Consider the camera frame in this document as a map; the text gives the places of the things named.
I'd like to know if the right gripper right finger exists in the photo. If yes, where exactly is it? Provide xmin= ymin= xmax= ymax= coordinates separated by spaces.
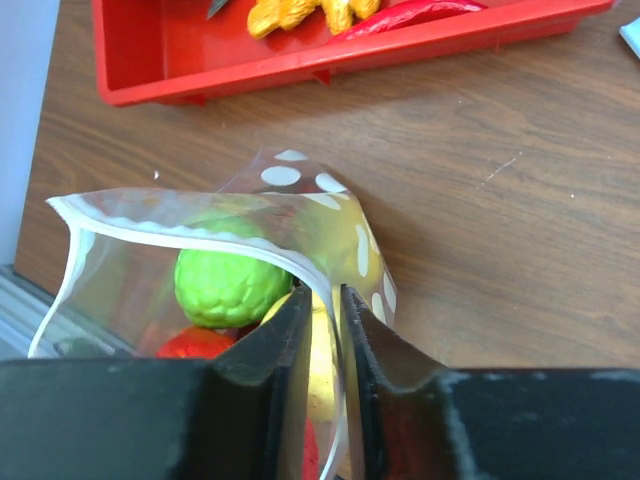
xmin=339 ymin=286 xmax=639 ymax=479

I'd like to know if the yellow toy lemon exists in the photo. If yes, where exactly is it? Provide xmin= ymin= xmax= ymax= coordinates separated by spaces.
xmin=260 ymin=213 xmax=382 ymax=421

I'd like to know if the red toy chili pepper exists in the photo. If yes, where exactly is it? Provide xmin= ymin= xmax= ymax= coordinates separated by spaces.
xmin=329 ymin=0 xmax=487 ymax=44

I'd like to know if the clear polka dot zip bag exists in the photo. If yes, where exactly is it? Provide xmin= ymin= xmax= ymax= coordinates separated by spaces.
xmin=28 ymin=148 xmax=397 ymax=479

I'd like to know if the green custard apple toy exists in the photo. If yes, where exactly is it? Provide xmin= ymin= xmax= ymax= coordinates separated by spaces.
xmin=174 ymin=249 xmax=293 ymax=329

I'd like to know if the red plastic tray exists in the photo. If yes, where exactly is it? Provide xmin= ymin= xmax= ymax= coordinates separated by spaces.
xmin=91 ymin=1 xmax=612 ymax=107

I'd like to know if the grey toy fish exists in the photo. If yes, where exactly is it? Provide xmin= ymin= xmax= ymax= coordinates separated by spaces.
xmin=206 ymin=0 xmax=229 ymax=20

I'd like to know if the orange toy ginger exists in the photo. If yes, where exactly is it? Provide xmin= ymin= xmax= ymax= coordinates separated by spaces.
xmin=247 ymin=0 xmax=380 ymax=39

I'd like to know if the dark red toy apple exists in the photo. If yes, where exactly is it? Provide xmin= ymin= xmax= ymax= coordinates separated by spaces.
xmin=136 ymin=325 xmax=238 ymax=359

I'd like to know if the red orange toy apple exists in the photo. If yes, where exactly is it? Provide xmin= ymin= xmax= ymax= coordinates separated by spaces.
xmin=301 ymin=418 xmax=319 ymax=480

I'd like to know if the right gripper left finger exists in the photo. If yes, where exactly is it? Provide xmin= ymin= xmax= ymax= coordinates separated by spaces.
xmin=1 ymin=286 xmax=312 ymax=479

